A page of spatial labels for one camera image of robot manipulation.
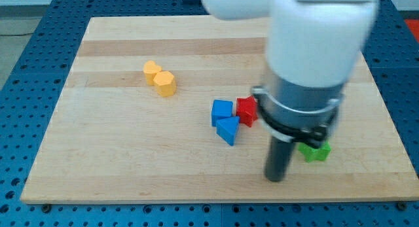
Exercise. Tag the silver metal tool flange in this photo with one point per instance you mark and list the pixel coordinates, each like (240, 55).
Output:
(295, 113)

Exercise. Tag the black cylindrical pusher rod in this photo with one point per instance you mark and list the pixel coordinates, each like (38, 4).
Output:
(278, 159)

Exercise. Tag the green star block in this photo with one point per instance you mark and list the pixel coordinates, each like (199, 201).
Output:
(315, 154)

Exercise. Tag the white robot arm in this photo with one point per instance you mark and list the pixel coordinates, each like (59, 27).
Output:
(310, 52)

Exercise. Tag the red star block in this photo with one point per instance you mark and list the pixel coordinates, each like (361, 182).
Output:
(246, 109)

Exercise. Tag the blue triangle block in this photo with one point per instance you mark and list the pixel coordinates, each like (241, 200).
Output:
(227, 129)

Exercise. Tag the blue cube block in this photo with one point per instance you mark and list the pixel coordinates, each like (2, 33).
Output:
(220, 109)

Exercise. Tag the yellow hexagon block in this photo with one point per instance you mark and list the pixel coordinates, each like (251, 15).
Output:
(165, 84)

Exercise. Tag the wooden board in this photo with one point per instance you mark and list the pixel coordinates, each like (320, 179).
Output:
(113, 139)

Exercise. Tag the yellow heart block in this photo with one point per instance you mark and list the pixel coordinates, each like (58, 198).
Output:
(150, 69)

